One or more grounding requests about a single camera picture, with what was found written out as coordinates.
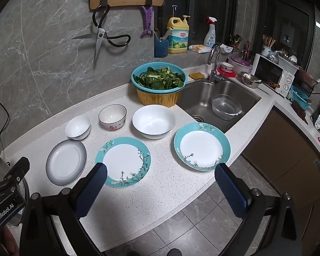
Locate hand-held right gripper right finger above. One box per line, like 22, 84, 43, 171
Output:
215, 163, 302, 256

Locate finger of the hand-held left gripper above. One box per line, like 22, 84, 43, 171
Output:
4, 157, 30, 183

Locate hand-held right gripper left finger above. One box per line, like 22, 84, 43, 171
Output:
19, 163, 108, 256

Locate grey plate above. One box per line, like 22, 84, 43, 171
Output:
45, 139, 87, 186

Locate teal floral plate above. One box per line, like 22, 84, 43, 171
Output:
174, 123, 231, 171
95, 137, 151, 188

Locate small white bowl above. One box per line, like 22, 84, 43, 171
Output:
65, 115, 91, 141

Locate dark rim patterned bowl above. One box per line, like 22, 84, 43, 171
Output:
98, 104, 128, 131

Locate large white plate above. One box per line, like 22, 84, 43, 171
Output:
132, 105, 177, 140

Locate person's left hand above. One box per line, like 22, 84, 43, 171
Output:
1, 227, 20, 256

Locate stainless steel pot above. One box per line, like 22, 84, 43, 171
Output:
8, 176, 30, 228

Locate wooden kitchen cabinet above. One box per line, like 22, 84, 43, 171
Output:
243, 107, 320, 246

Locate clear glass cup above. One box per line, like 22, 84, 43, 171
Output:
211, 94, 242, 120

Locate stainless steel sink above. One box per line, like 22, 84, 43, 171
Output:
176, 80, 262, 134

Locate brown cloth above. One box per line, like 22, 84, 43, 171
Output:
292, 100, 308, 124

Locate stainless steel bowl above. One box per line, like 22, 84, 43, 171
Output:
240, 71, 262, 89

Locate yellow plastic basket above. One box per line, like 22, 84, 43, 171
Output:
137, 87, 183, 107

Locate red plate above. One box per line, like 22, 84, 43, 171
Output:
217, 67, 236, 78

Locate teal plastic colander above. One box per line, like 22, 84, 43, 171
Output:
131, 63, 188, 94

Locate teal plastic basin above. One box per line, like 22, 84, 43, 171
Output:
290, 85, 312, 110

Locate white microwave oven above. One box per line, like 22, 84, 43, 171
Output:
253, 53, 299, 98

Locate chrome faucet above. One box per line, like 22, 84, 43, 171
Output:
208, 43, 226, 84

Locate purple white tub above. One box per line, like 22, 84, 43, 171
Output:
227, 56, 254, 70

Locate green leafy vegetables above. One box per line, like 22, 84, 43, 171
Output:
137, 67, 184, 90

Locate dark utensil holder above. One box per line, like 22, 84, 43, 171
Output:
241, 41, 254, 60

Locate white sponge pack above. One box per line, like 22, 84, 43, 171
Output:
188, 44, 212, 54

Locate chopstick cup with chopsticks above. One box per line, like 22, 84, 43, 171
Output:
261, 34, 277, 56

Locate white spray bottle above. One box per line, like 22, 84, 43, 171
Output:
203, 16, 218, 49

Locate blue cup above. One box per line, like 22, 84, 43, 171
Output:
154, 39, 169, 58

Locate green carton box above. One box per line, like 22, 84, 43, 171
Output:
167, 15, 190, 54

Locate purple peeler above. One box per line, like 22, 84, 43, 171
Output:
140, 5, 154, 39

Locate dark window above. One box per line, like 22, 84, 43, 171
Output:
157, 0, 238, 47

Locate black handled kitchen scissors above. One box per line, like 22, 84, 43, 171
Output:
71, 4, 131, 63

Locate white handled brush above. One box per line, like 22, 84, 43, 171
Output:
160, 28, 174, 40

